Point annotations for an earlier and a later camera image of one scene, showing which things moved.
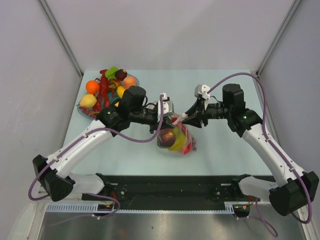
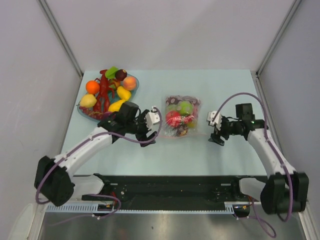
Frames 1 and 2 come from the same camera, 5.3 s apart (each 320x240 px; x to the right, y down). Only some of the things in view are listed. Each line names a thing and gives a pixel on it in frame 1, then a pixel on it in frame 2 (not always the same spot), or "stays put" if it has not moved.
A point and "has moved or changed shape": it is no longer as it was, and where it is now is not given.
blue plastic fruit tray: x=106 y=90 stays put
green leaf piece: x=110 y=73 stays put
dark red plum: x=120 y=74 stays put
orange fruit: x=92 y=86 stays put
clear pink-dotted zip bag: x=176 y=138 has moved or changed shape
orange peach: x=129 y=81 stays put
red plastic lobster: x=103 y=102 stays put
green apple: x=176 y=131 -> x=185 y=108
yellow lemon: x=120 y=90 stays put
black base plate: x=176 y=190 stays put
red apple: x=188 y=149 -> x=173 y=118
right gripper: x=197 y=113 -> x=217 y=139
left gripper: x=166 y=123 -> x=142 y=136
